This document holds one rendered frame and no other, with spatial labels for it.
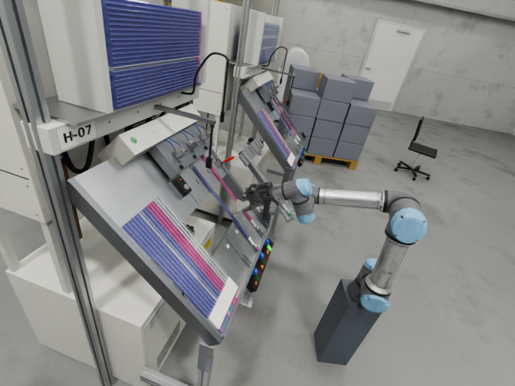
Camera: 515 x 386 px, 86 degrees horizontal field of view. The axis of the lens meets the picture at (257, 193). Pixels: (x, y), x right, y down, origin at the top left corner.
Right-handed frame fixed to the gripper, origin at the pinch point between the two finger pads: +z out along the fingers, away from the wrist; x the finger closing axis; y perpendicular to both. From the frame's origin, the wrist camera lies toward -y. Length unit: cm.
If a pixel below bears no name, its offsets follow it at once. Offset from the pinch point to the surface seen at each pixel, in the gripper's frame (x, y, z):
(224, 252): 18.0, -11.9, 3.8
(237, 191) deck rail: -19.0, -1.1, 7.1
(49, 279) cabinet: 45, 5, 70
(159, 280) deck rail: 49.0, 3.3, 7.5
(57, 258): 48, 17, 49
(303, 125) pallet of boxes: -277, -35, 19
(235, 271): 20.3, -20.8, 1.5
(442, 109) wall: -859, -238, -269
